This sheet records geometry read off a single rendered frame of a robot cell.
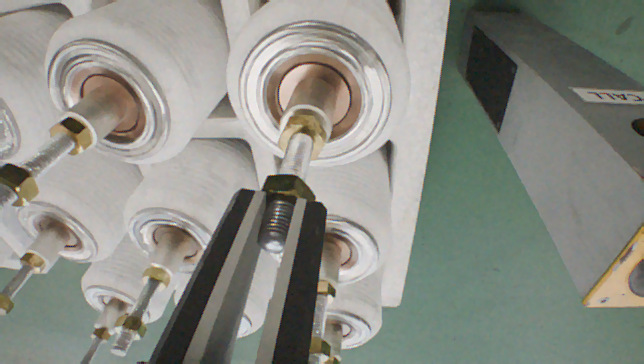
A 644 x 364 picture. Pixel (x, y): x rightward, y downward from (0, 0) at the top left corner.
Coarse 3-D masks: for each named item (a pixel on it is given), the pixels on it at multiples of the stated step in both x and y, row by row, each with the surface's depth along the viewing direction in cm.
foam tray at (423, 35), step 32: (0, 0) 21; (32, 0) 21; (64, 0) 21; (96, 0) 21; (224, 0) 20; (256, 0) 22; (416, 0) 19; (448, 0) 19; (416, 32) 20; (416, 64) 22; (224, 96) 29; (416, 96) 23; (224, 128) 26; (416, 128) 25; (256, 160) 28; (416, 160) 26; (416, 192) 29; (384, 288) 38
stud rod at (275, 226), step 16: (288, 144) 13; (304, 144) 12; (288, 160) 12; (304, 160) 12; (304, 176) 11; (272, 208) 10; (288, 208) 10; (272, 224) 9; (288, 224) 10; (272, 240) 9
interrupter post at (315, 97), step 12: (300, 84) 15; (312, 84) 15; (324, 84) 15; (300, 96) 14; (312, 96) 14; (324, 96) 15; (288, 108) 14; (300, 108) 13; (312, 108) 13; (324, 108) 14; (324, 120) 14
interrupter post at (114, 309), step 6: (114, 300) 33; (108, 306) 33; (114, 306) 33; (120, 306) 33; (126, 306) 34; (102, 312) 32; (108, 312) 32; (114, 312) 32; (120, 312) 33; (102, 318) 32; (108, 318) 32; (114, 318) 32; (96, 324) 31; (102, 324) 31; (108, 324) 31; (114, 330) 32
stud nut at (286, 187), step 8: (272, 176) 10; (280, 176) 10; (288, 176) 10; (296, 176) 10; (264, 184) 10; (272, 184) 10; (280, 184) 10; (288, 184) 10; (296, 184) 10; (304, 184) 10; (272, 192) 10; (280, 192) 10; (288, 192) 10; (296, 192) 10; (304, 192) 10; (312, 192) 11; (272, 200) 10; (288, 200) 10; (296, 200) 10
